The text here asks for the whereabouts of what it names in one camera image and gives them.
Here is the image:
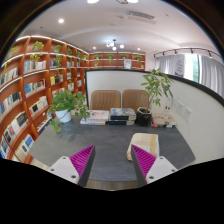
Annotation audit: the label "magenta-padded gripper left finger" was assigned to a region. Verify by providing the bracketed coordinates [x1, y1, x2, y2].
[47, 144, 97, 188]

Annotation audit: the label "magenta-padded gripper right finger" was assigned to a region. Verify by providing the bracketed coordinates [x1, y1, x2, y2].
[130, 144, 178, 188]

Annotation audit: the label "beige striped towel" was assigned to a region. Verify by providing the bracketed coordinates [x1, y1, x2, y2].
[125, 132, 160, 162]

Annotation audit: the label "tan flat book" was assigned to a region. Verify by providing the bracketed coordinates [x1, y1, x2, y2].
[151, 113, 178, 128]

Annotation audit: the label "tall plant in black pot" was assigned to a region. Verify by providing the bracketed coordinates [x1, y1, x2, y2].
[135, 68, 174, 127]

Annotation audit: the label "leafy plant in white pot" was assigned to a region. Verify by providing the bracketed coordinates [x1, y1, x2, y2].
[47, 89, 91, 134]

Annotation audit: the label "thin white book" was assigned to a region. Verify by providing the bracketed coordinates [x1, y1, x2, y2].
[79, 118, 107, 126]

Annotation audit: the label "dark blue book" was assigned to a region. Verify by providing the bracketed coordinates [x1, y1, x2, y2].
[107, 119, 136, 127]

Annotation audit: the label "clear acrylic sign stand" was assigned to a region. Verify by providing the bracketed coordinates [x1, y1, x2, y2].
[163, 98, 175, 116]

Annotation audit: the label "large white book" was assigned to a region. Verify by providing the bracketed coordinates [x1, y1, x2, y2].
[85, 109, 110, 122]

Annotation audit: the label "dark book with grey cover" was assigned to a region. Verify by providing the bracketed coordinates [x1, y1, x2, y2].
[109, 107, 137, 122]

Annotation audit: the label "tan upholstered chair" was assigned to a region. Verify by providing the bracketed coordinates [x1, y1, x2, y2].
[121, 88, 150, 113]
[89, 89, 122, 112]

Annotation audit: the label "orange wooden bookshelf unit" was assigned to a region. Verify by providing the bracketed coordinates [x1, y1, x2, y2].
[0, 34, 147, 164]

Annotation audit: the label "white sign card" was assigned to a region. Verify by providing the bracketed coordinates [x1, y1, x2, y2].
[173, 53, 186, 78]

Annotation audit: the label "white curtain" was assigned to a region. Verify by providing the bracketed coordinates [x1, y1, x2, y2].
[153, 53, 224, 98]

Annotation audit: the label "black track lights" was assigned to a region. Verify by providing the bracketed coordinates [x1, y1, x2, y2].
[162, 47, 214, 58]

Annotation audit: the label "ceiling lamp cluster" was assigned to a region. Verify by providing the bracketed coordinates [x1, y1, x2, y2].
[105, 39, 125, 52]

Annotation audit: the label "recessed ceiling lights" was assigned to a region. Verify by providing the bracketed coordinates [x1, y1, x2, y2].
[57, 0, 139, 52]

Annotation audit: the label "ceiling air vent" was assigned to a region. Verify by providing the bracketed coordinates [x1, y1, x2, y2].
[125, 9, 157, 25]

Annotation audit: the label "white wall socket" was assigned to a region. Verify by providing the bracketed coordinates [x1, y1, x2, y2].
[175, 100, 185, 116]
[182, 105, 194, 123]

